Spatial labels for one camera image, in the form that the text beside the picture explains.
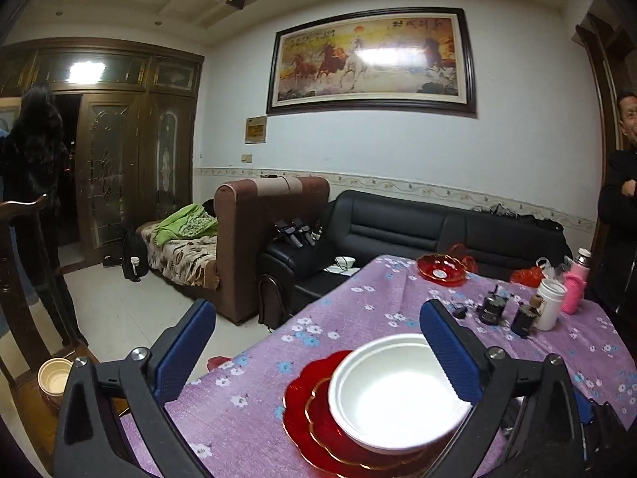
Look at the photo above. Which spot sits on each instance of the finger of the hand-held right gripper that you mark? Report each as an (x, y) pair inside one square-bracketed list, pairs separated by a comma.
[(584, 406)]

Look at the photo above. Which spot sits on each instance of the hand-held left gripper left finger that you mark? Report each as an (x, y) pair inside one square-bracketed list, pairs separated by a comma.
[(186, 348)]

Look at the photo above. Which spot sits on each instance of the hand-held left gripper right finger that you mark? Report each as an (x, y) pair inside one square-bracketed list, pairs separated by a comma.
[(448, 353)]

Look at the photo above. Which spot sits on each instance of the large red plate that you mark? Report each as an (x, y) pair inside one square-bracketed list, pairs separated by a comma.
[(298, 398)]

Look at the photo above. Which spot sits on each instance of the cream bowl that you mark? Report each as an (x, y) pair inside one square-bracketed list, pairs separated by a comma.
[(54, 378)]

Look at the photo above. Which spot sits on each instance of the small red object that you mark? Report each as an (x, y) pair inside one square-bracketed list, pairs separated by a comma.
[(217, 362)]

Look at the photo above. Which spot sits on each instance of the black jar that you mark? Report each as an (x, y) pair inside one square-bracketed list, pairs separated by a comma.
[(492, 307), (522, 319)]

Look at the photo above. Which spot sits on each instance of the red scalloped plate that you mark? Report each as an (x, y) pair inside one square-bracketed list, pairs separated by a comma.
[(440, 269)]

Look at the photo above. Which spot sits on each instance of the patterned brown blanket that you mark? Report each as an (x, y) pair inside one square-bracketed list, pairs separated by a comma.
[(184, 259)]

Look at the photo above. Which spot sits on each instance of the brown bag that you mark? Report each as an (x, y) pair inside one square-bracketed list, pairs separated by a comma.
[(271, 303)]

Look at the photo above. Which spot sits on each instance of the red plastic bag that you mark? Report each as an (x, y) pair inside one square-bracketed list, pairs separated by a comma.
[(463, 255), (527, 275)]

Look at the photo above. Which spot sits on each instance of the purple floral tablecloth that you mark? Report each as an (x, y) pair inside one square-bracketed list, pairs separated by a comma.
[(348, 313)]

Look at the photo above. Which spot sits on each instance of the white cup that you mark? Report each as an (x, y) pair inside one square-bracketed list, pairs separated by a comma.
[(550, 303)]

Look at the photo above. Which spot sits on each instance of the black backpack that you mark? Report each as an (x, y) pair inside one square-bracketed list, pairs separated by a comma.
[(133, 254)]

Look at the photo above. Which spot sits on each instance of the pair of shoes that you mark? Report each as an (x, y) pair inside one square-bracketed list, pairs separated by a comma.
[(112, 260)]

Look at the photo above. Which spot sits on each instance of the pink bottle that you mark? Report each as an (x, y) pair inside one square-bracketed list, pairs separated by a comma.
[(575, 289)]

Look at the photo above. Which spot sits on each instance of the brown sofa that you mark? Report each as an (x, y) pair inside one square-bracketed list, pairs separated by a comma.
[(249, 239)]

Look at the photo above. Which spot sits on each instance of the green blanket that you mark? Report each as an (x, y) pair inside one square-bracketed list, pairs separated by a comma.
[(184, 221)]

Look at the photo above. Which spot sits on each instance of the small white bowl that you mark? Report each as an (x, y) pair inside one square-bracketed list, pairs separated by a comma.
[(345, 261)]

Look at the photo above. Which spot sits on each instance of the black leather sofa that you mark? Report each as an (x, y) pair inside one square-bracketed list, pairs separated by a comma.
[(398, 224)]

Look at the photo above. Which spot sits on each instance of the black hand-held device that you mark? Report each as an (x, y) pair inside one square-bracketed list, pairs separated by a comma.
[(286, 233), (306, 230)]

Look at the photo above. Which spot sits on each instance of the dark clothes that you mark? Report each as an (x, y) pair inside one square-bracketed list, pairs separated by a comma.
[(542, 221)]

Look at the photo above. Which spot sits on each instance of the wooden chair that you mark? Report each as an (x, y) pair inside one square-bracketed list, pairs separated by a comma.
[(22, 284)]

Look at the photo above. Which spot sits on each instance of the wooden door cabinet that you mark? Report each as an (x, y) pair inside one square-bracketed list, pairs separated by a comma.
[(124, 159)]

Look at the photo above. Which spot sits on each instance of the framed horse painting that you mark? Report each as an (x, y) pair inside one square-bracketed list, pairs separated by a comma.
[(368, 59)]

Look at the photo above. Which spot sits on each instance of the small wall plaque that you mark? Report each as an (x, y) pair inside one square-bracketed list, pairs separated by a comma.
[(255, 129)]

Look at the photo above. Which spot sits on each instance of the wooden door frame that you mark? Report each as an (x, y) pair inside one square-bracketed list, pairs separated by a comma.
[(597, 109)]

